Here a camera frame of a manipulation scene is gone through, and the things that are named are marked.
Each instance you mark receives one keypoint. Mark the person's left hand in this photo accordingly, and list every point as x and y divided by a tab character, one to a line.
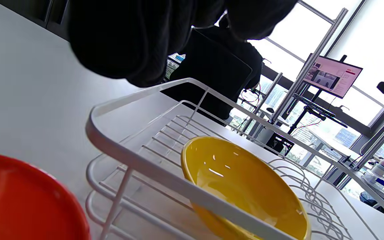
128	40

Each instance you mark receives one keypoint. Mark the yellow bowl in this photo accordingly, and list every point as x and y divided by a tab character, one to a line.
245	186

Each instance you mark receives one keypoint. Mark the orange bowl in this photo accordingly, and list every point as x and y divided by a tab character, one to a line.
22	200

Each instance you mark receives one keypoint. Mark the flat screen monitor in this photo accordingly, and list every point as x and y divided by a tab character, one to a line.
332	75

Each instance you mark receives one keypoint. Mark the black mesh office chair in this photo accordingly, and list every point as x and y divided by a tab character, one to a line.
212	63

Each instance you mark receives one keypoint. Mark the black monitor stand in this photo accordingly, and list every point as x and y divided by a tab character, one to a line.
308	111

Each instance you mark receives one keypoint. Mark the black computer tower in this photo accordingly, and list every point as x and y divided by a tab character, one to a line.
280	143

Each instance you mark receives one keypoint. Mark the aluminium frame post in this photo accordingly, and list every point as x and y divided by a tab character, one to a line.
315	53

